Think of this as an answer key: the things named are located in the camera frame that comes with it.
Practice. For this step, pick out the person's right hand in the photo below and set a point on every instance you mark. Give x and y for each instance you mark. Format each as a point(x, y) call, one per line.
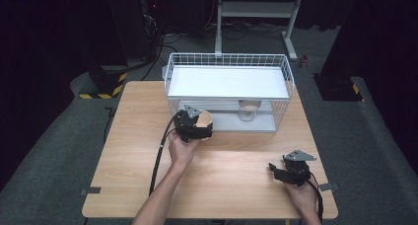
point(304, 198)

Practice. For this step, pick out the white mug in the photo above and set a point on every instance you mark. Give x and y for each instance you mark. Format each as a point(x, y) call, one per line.
point(204, 119)

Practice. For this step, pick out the black yellow striped base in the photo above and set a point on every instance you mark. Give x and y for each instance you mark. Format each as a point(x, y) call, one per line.
point(105, 83)
point(340, 88)

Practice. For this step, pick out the grey tape strip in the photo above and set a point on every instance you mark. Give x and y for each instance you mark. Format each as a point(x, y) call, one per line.
point(328, 186)
point(91, 190)

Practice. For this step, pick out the clear jar with white lid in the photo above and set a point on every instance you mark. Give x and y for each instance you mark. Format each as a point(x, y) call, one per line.
point(249, 111)

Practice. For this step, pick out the person's left hand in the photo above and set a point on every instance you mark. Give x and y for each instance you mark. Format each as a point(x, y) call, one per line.
point(181, 151)

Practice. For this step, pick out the small red object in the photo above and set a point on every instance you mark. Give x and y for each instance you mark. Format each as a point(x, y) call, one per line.
point(304, 61)

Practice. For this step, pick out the white metal stand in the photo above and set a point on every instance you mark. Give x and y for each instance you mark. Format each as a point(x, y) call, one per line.
point(256, 9)

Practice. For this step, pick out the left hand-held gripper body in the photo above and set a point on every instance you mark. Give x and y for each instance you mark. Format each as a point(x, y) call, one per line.
point(186, 126)

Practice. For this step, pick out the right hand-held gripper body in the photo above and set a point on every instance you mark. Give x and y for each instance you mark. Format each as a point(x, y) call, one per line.
point(297, 170)

